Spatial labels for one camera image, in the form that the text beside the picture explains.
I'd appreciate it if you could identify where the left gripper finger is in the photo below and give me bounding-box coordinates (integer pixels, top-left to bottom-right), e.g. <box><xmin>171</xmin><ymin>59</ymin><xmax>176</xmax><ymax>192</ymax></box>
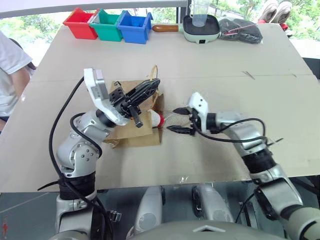
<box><xmin>125</xmin><ymin>84</ymin><xmax>160</xmax><ymax>107</ymax></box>
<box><xmin>131</xmin><ymin>78</ymin><xmax>161</xmax><ymax>94</ymax></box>

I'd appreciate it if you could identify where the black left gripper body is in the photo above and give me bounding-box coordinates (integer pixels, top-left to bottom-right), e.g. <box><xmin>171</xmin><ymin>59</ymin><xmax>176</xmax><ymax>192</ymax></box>
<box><xmin>108</xmin><ymin>86</ymin><xmax>144</xmax><ymax>129</ymax></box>

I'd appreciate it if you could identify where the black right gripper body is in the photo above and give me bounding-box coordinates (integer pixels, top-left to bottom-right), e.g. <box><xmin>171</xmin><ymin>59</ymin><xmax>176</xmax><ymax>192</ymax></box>
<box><xmin>187</xmin><ymin>107</ymin><xmax>202</xmax><ymax>136</ymax></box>

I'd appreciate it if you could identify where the brown paper bag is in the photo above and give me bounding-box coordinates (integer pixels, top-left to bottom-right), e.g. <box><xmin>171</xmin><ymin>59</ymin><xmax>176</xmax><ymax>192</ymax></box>
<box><xmin>102</xmin><ymin>65</ymin><xmax>165</xmax><ymax>149</ymax></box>

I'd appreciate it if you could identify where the white and red plush toy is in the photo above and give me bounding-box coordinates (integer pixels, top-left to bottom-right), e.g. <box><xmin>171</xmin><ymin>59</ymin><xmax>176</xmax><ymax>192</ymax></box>
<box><xmin>149</xmin><ymin>109</ymin><xmax>166</xmax><ymax>129</ymax></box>

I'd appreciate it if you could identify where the black bag in plastic wrap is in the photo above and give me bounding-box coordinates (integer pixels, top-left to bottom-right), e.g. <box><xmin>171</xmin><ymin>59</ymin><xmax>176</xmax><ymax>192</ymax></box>
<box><xmin>217</xmin><ymin>17</ymin><xmax>264</xmax><ymax>46</ymax></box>

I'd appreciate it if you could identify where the blue plastic bin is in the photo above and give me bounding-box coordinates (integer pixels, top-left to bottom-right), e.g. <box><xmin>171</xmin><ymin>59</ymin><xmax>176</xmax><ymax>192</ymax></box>
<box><xmin>116</xmin><ymin>9</ymin><xmax>154</xmax><ymax>45</ymax></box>

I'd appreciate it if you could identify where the green plastic bin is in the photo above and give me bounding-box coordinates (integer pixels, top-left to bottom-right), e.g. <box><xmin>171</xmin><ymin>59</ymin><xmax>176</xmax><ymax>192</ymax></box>
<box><xmin>89</xmin><ymin>8</ymin><xmax>124</xmax><ymax>42</ymax></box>

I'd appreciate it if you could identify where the silver rounded robot leg cover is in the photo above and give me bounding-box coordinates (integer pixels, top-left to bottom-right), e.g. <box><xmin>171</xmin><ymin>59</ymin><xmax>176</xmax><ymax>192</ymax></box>
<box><xmin>126</xmin><ymin>185</ymin><xmax>165</xmax><ymax>238</ymax></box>
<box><xmin>191</xmin><ymin>183</ymin><xmax>235</xmax><ymax>224</ymax></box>

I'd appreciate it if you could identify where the red plastic bin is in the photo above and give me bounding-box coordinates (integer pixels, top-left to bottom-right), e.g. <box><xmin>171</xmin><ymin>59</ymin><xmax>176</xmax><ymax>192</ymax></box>
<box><xmin>62</xmin><ymin>7</ymin><xmax>99</xmax><ymax>41</ymax></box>

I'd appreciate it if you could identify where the clear measuring cup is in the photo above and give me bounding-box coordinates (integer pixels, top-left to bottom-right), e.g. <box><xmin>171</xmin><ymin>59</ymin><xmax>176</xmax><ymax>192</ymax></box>
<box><xmin>189</xmin><ymin>0</ymin><xmax>211</xmax><ymax>27</ymax></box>

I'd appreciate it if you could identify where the grey robot torso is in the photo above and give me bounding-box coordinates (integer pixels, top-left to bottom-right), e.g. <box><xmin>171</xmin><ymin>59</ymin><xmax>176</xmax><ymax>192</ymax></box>
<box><xmin>49</xmin><ymin>219</ymin><xmax>288</xmax><ymax>240</ymax></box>

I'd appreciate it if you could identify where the person in white shirt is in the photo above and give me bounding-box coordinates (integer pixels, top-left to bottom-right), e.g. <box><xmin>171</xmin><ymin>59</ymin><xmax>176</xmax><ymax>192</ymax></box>
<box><xmin>0</xmin><ymin>30</ymin><xmax>37</xmax><ymax>132</ymax></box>

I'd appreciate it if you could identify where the grey sneaker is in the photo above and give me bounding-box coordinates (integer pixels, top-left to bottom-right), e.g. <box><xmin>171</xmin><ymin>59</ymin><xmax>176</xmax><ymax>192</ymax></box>
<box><xmin>273</xmin><ymin>0</ymin><xmax>293</xmax><ymax>25</ymax></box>
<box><xmin>257</xmin><ymin>0</ymin><xmax>279</xmax><ymax>24</ymax></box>

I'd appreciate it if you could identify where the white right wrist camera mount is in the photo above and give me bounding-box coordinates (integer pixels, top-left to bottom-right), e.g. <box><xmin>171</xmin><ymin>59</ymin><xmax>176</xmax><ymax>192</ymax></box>
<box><xmin>187</xmin><ymin>91</ymin><xmax>209</xmax><ymax>134</ymax></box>

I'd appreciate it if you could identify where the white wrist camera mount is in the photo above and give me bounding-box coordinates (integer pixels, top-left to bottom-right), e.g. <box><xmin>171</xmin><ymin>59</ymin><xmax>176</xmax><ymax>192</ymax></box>
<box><xmin>83</xmin><ymin>67</ymin><xmax>129</xmax><ymax>126</ymax></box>
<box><xmin>187</xmin><ymin>91</ymin><xmax>209</xmax><ymax>134</ymax></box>

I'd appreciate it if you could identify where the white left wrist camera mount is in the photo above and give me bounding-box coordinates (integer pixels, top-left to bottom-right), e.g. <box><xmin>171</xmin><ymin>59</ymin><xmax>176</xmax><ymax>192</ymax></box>
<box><xmin>83</xmin><ymin>67</ymin><xmax>129</xmax><ymax>126</ymax></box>

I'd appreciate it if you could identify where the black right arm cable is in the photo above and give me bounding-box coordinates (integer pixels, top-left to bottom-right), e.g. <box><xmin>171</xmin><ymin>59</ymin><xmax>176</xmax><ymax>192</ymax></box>
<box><xmin>193</xmin><ymin>117</ymin><xmax>285</xmax><ymax>148</ymax></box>

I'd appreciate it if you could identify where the green electric pan, wooden handle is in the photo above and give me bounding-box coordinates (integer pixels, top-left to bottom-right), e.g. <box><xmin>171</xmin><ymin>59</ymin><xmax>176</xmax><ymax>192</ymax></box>
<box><xmin>151</xmin><ymin>14</ymin><xmax>222</xmax><ymax>46</ymax></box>

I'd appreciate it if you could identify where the grey window frame bar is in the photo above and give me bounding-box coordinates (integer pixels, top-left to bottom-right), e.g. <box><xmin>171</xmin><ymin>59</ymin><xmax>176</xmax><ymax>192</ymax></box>
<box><xmin>0</xmin><ymin>0</ymin><xmax>189</xmax><ymax>19</ymax></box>

